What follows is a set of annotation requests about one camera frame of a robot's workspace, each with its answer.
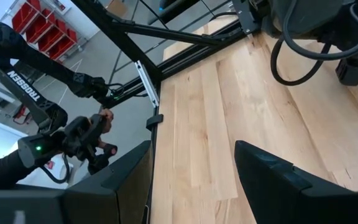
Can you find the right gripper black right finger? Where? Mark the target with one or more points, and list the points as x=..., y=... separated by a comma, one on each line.
x=291, y=199

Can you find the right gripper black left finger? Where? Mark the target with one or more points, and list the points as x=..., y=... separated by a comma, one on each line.
x=113, y=202

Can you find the person's forearm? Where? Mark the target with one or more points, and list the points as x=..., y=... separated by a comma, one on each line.
x=5, y=174

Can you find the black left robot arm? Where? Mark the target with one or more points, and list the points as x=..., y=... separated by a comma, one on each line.
x=306, y=15

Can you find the white plastic container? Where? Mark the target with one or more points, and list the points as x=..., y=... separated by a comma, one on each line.
x=36, y=181

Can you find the person's hand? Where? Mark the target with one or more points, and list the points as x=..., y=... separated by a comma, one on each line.
x=107, y=116

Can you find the rack of red bins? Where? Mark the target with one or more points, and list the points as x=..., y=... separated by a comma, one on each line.
x=48, y=37

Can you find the black frame clip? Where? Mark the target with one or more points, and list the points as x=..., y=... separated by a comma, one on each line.
x=154, y=121

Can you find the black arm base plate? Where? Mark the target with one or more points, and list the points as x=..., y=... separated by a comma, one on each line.
x=244, y=15

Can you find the silver metal bracket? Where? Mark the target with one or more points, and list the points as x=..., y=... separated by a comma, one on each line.
x=148, y=84

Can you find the black aluminium rig frame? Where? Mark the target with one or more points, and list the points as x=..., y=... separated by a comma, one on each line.
x=120, y=36

